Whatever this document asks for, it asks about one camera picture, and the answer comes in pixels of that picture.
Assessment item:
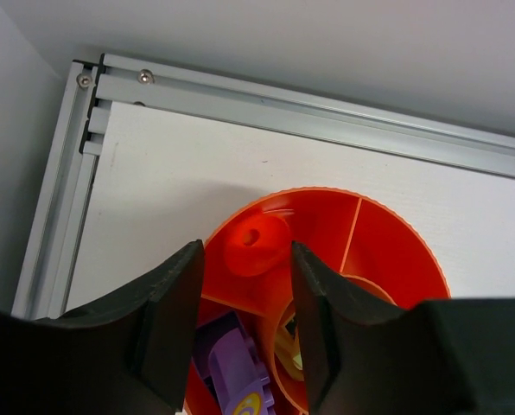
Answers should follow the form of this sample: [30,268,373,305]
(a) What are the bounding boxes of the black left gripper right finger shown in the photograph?
[291,242,515,414]

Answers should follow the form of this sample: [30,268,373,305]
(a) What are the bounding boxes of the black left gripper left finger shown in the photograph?
[0,240,205,414]

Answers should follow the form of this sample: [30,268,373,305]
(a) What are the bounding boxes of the purple 2x4 lego brick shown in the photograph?
[193,311,259,409]

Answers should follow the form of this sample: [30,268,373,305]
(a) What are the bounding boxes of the purple rounded flower lego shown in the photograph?
[208,336,275,414]

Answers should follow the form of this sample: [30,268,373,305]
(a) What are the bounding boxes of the orange round lego piece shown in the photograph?
[222,214,292,278]

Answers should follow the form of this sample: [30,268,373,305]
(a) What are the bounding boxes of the orange divided round container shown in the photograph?
[198,187,450,414]

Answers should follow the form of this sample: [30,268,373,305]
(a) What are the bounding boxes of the aluminium table frame rail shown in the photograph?
[12,54,515,318]

